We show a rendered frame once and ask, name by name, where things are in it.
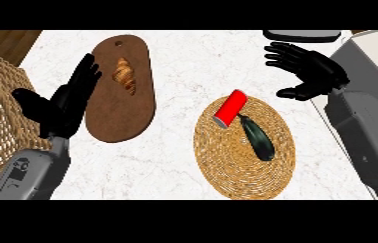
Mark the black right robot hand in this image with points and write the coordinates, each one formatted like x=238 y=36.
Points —
x=315 y=72

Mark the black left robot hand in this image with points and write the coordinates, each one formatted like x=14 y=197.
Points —
x=68 y=100

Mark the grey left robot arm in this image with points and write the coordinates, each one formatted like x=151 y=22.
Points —
x=34 y=172

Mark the woven wicker tiered shelf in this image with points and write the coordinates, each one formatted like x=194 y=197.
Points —
x=15 y=113

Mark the dark green eggplant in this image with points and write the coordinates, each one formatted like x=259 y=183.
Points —
x=259 y=138

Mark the round woven wicker placemat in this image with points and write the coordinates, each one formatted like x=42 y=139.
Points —
x=244 y=147

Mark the brown wooden cutting board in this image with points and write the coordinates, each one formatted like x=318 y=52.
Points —
x=121 y=90

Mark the grey flat appliance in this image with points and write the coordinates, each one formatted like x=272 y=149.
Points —
x=301 y=35

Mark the golden croissant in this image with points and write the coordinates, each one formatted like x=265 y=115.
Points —
x=126 y=74

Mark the red can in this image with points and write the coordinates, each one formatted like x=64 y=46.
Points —
x=231 y=108

